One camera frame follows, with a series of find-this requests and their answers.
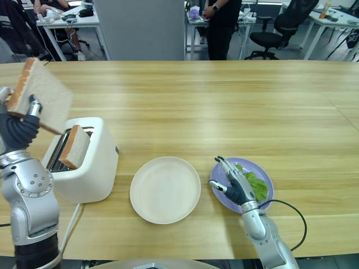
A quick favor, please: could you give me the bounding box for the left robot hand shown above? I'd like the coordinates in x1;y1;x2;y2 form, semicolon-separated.
0;87;43;155

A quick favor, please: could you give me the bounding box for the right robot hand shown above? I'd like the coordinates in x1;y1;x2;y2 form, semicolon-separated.
208;156;258;207

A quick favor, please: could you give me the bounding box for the bread slice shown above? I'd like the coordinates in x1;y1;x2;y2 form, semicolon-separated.
58;124;91;170
6;57;74;135

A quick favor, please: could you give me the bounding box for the green lettuce leaf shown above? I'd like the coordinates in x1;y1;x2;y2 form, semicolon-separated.
234;164;269;202

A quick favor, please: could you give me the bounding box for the purple plate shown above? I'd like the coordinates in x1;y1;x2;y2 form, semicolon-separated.
210;157;275;215

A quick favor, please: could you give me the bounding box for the cream plate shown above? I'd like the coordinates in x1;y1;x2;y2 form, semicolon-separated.
129;156;202;225

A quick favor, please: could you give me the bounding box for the cream toaster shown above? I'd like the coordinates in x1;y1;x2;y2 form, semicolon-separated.
42;117;121;204

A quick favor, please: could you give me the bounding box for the person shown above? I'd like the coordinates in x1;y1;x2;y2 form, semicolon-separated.
33;0;86;62
200;0;242;61

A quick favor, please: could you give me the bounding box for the black office chair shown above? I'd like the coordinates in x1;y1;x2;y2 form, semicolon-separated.
244;0;320;61

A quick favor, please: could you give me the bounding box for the white cord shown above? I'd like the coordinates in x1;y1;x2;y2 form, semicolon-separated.
39;202;85;269

